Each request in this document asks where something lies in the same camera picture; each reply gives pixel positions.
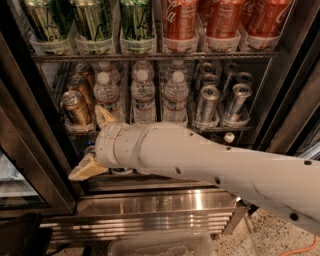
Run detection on green lacroix can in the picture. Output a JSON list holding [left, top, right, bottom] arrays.
[[20, 0, 73, 42], [69, 0, 113, 41], [119, 0, 153, 41]]

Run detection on red coca-cola can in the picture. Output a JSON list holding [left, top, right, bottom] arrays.
[[247, 0, 292, 38], [206, 0, 246, 39], [161, 0, 199, 40]]

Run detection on front left water bottle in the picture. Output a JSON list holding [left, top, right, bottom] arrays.
[[93, 72, 123, 121]]

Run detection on front right silver slim can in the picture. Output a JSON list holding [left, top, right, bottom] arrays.
[[224, 83, 252, 121]]

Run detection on orange power cable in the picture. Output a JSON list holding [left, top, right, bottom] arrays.
[[279, 234, 319, 256]]

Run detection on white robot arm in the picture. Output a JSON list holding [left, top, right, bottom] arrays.
[[69, 107, 320, 236]]

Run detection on water bottle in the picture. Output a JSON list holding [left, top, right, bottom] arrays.
[[163, 71, 189, 123], [93, 72, 123, 121], [131, 70, 156, 125]]

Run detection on right green LaCroix can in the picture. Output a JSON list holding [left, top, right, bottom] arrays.
[[119, 0, 153, 41]]

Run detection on middle red Coca-Cola can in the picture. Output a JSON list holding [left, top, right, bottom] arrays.
[[206, 0, 246, 39]]

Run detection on left green LaCroix can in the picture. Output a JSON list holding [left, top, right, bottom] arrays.
[[20, 0, 73, 42]]

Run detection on front left silver slim can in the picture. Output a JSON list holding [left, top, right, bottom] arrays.
[[195, 85, 220, 123]]

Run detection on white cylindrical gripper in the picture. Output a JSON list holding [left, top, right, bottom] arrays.
[[68, 105, 147, 181]]

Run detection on middle green LaCroix can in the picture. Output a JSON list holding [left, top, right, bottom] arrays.
[[69, 0, 113, 41]]

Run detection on silver slim can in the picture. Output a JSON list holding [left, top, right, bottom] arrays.
[[195, 85, 220, 123], [224, 83, 252, 121]]

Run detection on orange soda can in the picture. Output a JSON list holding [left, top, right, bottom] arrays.
[[73, 62, 95, 88], [67, 74, 94, 112], [61, 90, 92, 125]]

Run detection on left red Coca-Cola can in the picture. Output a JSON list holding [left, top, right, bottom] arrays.
[[161, 0, 199, 40]]

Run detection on black object bottom left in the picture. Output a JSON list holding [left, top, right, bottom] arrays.
[[0, 213, 53, 256]]

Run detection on right red Coca-Cola can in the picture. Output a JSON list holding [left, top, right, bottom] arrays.
[[247, 0, 292, 38]]

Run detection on juice bottle white cap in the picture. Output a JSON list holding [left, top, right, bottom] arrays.
[[224, 132, 235, 144]]

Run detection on front right water bottle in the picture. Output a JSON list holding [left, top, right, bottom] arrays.
[[163, 71, 189, 123]]

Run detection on stainless steel fridge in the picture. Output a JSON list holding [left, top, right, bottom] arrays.
[[0, 0, 320, 244]]

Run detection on front middle water bottle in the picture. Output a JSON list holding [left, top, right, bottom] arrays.
[[131, 70, 156, 125]]

